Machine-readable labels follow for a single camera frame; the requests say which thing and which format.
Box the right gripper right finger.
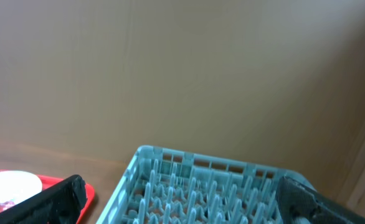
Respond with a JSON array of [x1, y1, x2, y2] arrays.
[[276, 177, 365, 224]]

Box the red serving tray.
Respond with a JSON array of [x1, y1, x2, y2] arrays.
[[0, 170, 95, 224]]

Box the large light blue plate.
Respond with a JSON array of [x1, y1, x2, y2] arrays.
[[0, 170, 43, 205]]

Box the grey dishwasher rack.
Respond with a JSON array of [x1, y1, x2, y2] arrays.
[[97, 145, 312, 224]]

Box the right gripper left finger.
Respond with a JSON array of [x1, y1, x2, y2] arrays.
[[0, 174, 87, 224]]

